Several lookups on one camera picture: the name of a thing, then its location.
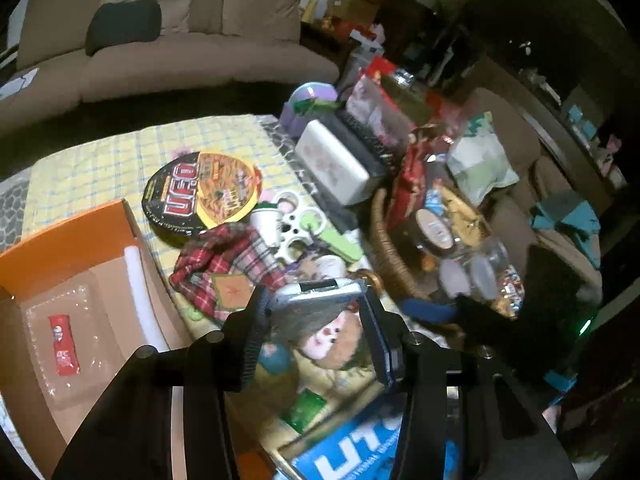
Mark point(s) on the clear snack bag red top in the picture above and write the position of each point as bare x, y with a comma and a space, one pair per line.
375, 100

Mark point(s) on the wicker basket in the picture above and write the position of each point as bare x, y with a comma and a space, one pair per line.
385, 245

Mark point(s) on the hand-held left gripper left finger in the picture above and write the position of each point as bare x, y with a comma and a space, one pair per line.
250, 340

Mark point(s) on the white paper sheet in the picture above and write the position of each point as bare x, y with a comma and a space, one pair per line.
17, 82

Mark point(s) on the white rectangular case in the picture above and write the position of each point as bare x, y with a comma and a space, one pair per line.
330, 160

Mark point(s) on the white printed cup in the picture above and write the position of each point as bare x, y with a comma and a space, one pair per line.
330, 265

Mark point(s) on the red snack packet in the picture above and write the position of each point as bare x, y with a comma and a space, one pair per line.
62, 345

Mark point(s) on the yellow checked tablecloth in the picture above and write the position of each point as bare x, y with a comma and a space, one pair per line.
100, 160

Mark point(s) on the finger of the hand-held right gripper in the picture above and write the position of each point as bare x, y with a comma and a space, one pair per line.
430, 310

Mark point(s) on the white paper cup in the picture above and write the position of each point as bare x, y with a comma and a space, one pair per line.
265, 225

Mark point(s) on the instant noodle bowl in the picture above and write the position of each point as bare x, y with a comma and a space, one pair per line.
200, 195

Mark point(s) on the red plaid cloth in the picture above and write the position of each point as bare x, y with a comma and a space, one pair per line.
235, 255

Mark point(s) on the snowman plush ornament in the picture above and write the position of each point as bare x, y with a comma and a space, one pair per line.
325, 340

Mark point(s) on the clear plastic container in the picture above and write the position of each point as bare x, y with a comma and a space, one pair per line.
482, 275
455, 277

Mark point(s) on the beige sofa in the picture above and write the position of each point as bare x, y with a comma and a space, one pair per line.
200, 70

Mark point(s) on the green snack packet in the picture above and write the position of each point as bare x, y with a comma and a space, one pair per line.
302, 410

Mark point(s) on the brown armchair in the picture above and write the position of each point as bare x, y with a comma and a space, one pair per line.
515, 130

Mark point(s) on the teal plastic egg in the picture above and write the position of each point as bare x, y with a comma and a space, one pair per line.
275, 355

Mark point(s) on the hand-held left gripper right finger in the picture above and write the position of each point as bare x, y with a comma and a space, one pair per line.
382, 345

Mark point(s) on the black cushion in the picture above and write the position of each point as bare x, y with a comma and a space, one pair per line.
125, 25

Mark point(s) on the orange cardboard box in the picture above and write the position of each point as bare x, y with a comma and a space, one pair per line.
60, 240

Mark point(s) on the purple round container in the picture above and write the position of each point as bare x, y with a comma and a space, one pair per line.
305, 95

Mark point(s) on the blue shoebox white letters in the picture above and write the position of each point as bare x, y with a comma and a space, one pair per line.
345, 455

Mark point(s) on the red patterned bag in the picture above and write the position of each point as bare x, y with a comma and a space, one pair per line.
415, 170

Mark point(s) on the teal cloth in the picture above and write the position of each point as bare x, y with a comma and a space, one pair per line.
565, 215

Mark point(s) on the green white pillow packet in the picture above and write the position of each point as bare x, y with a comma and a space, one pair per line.
480, 160

